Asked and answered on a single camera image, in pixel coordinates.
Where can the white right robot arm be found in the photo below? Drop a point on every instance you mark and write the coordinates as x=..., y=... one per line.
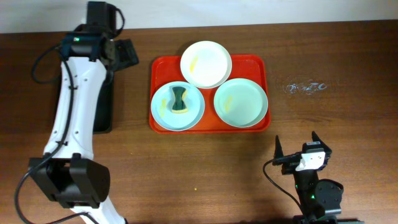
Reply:
x=318, y=199

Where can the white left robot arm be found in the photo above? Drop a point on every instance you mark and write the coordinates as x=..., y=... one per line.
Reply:
x=67, y=173

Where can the cream white plate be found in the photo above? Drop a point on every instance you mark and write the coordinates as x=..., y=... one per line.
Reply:
x=206, y=64

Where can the red plastic tray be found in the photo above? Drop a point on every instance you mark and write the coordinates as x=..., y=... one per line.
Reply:
x=167, y=69

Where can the green yellow sponge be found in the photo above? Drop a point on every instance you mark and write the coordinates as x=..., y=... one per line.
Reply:
x=179, y=105

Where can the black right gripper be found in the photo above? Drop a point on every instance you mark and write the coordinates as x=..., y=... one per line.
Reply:
x=286, y=162

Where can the black plastic tray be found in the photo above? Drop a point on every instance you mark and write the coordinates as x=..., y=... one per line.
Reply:
x=104, y=108

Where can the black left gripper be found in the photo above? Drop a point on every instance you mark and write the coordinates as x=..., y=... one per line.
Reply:
x=129, y=53

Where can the light blue plate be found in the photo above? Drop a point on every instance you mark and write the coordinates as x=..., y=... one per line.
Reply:
x=163, y=100

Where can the light green plate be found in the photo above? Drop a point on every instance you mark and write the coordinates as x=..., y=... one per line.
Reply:
x=241, y=103

